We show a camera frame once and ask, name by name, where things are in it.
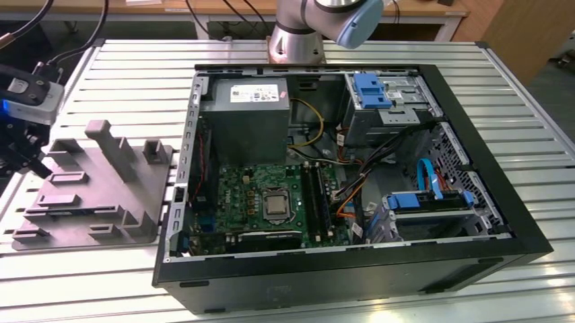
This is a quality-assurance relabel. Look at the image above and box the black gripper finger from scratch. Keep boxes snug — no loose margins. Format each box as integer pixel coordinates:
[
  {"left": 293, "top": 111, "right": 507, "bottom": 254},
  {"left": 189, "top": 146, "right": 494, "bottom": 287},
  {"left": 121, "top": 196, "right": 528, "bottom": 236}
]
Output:
[{"left": 27, "top": 155, "right": 53, "bottom": 180}]

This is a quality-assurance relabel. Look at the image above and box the RAM stick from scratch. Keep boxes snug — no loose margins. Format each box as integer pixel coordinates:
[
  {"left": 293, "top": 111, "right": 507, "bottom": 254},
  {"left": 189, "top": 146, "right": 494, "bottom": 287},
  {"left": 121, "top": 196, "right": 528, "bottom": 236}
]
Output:
[{"left": 45, "top": 209, "right": 99, "bottom": 217}]

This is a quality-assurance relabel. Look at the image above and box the black RAM slot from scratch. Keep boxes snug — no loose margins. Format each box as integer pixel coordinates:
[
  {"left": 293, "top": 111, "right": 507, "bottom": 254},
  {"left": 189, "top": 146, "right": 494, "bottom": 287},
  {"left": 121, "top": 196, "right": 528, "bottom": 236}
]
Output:
[
  {"left": 301, "top": 161, "right": 322, "bottom": 241},
  {"left": 314, "top": 161, "right": 337, "bottom": 237}
]

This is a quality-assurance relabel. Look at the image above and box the grey parts rack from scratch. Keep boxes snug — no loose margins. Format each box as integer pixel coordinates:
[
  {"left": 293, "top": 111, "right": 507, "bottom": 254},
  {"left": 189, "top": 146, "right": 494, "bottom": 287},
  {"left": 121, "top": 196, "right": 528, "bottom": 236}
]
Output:
[{"left": 10, "top": 120, "right": 175, "bottom": 252}]

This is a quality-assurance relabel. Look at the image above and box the green motherboard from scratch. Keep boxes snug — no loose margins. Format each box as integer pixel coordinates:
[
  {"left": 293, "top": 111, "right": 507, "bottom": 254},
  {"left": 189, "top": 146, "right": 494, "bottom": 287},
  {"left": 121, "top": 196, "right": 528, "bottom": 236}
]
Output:
[{"left": 191, "top": 163, "right": 357, "bottom": 255}]

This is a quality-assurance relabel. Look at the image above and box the grey power supply unit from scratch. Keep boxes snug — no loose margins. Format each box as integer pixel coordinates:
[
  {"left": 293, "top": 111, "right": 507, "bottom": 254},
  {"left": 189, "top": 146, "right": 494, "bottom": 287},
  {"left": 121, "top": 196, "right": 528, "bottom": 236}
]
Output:
[{"left": 201, "top": 77, "right": 291, "bottom": 166}]

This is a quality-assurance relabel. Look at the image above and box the silver CPU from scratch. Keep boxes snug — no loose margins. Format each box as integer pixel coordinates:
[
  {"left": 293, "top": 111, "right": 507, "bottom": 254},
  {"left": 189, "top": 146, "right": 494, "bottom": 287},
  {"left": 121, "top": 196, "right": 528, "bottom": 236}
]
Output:
[{"left": 266, "top": 196, "right": 289, "bottom": 215}]

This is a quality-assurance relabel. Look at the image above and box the CPU socket with metal cover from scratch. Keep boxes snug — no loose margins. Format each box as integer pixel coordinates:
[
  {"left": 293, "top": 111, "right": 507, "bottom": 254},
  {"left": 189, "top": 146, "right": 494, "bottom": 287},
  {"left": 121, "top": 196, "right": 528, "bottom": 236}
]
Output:
[{"left": 259, "top": 188, "right": 297, "bottom": 225}]

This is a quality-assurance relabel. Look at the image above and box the black graphics card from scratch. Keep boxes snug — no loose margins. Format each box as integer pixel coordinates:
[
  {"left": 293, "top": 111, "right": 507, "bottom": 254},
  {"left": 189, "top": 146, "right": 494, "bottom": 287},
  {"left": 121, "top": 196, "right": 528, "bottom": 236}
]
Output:
[{"left": 227, "top": 230, "right": 305, "bottom": 253}]

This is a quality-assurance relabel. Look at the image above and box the black PC case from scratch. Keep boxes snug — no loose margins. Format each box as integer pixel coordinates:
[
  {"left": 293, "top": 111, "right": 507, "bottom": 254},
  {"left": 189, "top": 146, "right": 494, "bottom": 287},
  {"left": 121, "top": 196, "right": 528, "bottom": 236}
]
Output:
[{"left": 151, "top": 63, "right": 556, "bottom": 316}]

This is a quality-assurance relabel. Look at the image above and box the blue plastic drive latch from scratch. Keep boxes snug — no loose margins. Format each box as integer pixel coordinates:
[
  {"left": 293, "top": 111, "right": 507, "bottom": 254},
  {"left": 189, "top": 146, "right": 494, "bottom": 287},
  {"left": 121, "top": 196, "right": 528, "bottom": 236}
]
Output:
[{"left": 354, "top": 73, "right": 395, "bottom": 109}]

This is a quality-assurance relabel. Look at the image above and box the metal optical drive cage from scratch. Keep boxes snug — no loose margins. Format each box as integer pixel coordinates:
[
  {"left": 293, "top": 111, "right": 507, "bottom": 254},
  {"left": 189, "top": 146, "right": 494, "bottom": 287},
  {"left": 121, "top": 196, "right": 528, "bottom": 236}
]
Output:
[{"left": 343, "top": 72, "right": 445, "bottom": 145}]

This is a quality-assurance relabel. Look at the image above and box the hard disk in blue carrier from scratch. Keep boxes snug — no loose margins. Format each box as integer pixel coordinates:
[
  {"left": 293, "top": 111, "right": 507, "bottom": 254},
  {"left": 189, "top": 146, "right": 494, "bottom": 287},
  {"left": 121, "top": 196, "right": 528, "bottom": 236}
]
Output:
[{"left": 386, "top": 190, "right": 475, "bottom": 213}]

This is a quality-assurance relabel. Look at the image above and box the metal disk bay cage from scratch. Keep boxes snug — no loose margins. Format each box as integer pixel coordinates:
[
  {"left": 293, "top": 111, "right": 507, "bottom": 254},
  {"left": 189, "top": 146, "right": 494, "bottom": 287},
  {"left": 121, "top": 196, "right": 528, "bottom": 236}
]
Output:
[{"left": 381, "top": 201, "right": 514, "bottom": 245}]

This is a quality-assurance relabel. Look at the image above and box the wooden cabinet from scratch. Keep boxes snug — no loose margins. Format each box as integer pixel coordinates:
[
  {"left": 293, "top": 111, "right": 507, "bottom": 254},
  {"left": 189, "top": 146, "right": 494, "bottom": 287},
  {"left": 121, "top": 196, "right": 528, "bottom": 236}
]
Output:
[{"left": 451, "top": 0, "right": 575, "bottom": 89}]

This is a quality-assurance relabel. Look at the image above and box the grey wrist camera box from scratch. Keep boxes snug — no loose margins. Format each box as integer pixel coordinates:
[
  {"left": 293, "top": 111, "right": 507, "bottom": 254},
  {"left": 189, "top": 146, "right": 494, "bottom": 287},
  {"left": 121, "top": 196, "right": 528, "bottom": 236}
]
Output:
[{"left": 7, "top": 75, "right": 65, "bottom": 126}]

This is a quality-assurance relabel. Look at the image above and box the thick black hose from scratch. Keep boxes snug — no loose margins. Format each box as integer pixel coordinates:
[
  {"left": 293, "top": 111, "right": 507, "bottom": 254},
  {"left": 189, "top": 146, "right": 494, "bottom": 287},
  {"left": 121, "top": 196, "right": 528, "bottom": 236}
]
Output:
[{"left": 0, "top": 0, "right": 54, "bottom": 44}]

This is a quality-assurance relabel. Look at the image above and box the black camera cable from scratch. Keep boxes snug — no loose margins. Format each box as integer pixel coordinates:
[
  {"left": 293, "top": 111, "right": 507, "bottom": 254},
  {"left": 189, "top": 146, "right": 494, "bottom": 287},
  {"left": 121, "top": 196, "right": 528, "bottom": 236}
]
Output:
[{"left": 34, "top": 0, "right": 111, "bottom": 81}]

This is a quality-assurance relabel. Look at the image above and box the wooden desk white frame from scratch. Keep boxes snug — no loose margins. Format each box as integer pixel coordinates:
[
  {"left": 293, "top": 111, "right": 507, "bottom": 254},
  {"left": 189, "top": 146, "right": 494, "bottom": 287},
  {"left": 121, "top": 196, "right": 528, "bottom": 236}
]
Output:
[{"left": 0, "top": 0, "right": 471, "bottom": 43}]

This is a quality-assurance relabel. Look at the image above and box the black white wire bundle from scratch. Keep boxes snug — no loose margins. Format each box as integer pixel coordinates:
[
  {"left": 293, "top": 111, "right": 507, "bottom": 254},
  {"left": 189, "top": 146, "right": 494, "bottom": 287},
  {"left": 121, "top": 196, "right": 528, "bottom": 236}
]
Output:
[{"left": 287, "top": 147, "right": 361, "bottom": 166}]

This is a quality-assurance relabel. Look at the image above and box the yellow black wire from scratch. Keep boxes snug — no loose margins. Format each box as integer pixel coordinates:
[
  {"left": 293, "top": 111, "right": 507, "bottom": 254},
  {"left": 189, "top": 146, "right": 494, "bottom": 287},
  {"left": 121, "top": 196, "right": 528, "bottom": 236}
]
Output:
[{"left": 287, "top": 97, "right": 326, "bottom": 148}]

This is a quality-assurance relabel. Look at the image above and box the red black wire with labels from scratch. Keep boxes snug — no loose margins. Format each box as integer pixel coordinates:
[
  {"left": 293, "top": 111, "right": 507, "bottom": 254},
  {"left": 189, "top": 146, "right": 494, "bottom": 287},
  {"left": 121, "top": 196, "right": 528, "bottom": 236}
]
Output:
[{"left": 333, "top": 123, "right": 363, "bottom": 166}]

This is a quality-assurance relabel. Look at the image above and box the orange red wire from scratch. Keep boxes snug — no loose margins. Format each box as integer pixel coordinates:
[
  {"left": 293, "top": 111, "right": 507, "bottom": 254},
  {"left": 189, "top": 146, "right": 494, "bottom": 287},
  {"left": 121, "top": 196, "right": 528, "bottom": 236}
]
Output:
[{"left": 335, "top": 176, "right": 367, "bottom": 220}]

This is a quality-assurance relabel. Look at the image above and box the blue flat data wire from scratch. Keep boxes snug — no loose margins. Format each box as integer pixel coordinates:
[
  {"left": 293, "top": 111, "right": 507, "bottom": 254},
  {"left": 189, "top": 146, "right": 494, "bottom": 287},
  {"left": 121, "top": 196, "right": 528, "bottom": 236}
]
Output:
[{"left": 417, "top": 157, "right": 446, "bottom": 201}]

